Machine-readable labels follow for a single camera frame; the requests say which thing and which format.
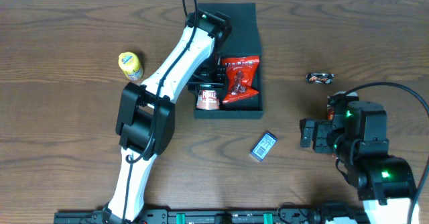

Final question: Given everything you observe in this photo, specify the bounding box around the red Hacks candy bag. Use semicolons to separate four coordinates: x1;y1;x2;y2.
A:
221;56;260;104

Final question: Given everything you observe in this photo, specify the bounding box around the yellow candy bottle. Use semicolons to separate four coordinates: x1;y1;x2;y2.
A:
118;52;144;80

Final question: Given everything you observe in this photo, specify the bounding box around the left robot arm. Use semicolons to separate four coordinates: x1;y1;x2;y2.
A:
102;9;232;223

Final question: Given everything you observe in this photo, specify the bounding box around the red Pringles can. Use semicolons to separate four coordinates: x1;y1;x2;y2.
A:
196;90;220;111

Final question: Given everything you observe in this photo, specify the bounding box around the red Hello Panda box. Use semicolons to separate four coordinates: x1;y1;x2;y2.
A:
327;95;336;121

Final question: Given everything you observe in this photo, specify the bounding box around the black mounting rail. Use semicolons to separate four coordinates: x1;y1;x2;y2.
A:
53;202;369;224

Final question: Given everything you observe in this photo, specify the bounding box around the dark green gift box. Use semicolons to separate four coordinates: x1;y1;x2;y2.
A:
194;3;263;119

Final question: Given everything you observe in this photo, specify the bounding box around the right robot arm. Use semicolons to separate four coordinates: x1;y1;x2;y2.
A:
300;97;418;223

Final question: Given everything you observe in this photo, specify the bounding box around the blue barcode small box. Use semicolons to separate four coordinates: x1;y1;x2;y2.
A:
250;131;278;162

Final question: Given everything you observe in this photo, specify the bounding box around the black Mars candy bar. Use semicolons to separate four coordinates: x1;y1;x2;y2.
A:
306;72;334;85

